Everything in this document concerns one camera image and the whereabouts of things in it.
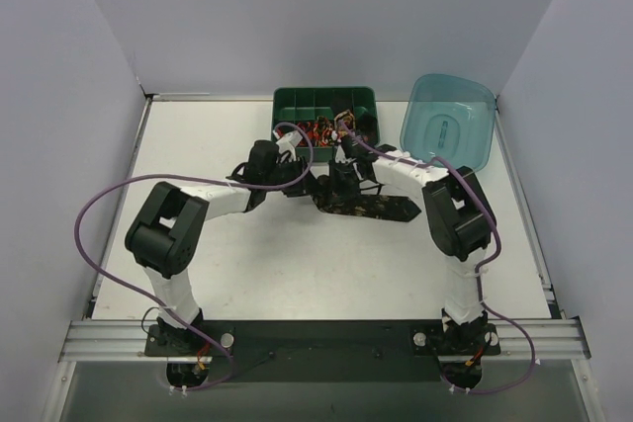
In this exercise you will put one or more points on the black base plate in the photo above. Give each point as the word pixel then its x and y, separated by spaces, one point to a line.
pixel 324 350

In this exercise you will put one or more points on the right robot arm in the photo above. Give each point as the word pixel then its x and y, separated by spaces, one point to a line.
pixel 460 219

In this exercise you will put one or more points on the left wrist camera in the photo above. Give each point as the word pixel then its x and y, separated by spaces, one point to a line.
pixel 289 141

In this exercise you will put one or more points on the black gold floral tie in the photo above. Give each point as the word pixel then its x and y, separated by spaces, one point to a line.
pixel 382 207

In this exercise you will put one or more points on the translucent blue plastic tub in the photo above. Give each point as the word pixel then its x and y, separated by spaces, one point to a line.
pixel 450 117

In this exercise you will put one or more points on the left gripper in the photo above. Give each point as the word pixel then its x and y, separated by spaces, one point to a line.
pixel 299 175

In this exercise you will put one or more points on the orange patterned rolled tie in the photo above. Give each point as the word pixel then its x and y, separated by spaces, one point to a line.
pixel 323 132

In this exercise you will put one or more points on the green compartment tray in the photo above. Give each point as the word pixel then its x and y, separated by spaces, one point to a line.
pixel 294 105

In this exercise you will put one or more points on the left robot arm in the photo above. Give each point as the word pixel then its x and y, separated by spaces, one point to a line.
pixel 165 233

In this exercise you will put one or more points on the beige patterned rolled tie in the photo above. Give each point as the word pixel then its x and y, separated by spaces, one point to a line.
pixel 345 122

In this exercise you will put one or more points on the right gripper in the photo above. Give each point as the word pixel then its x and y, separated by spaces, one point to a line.
pixel 339 185

